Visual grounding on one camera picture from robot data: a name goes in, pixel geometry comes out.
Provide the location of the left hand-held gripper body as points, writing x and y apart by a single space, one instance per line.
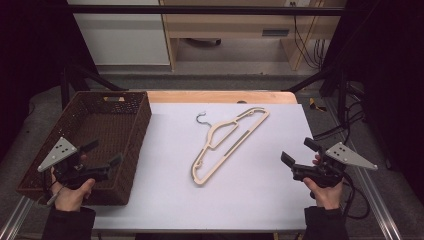
66 168

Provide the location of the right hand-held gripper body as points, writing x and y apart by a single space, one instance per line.
325 171

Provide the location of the brown woven basket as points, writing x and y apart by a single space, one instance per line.
110 133

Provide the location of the person's right hand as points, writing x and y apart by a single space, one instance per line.
328 196

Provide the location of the person's left hand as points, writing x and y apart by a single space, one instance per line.
68 198

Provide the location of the yellow and black tool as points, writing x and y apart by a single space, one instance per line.
315 106

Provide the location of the white table mat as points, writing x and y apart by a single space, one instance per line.
253 186

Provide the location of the black metal stand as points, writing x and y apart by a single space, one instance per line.
335 78
71 78

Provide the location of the white cabinet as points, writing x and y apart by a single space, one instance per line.
123 36

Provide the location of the light wooden desk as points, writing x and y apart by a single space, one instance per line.
230 23

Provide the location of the silver metal rail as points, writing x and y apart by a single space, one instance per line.
13 220
376 196

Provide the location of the black horizontal frame bar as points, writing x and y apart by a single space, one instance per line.
200 10

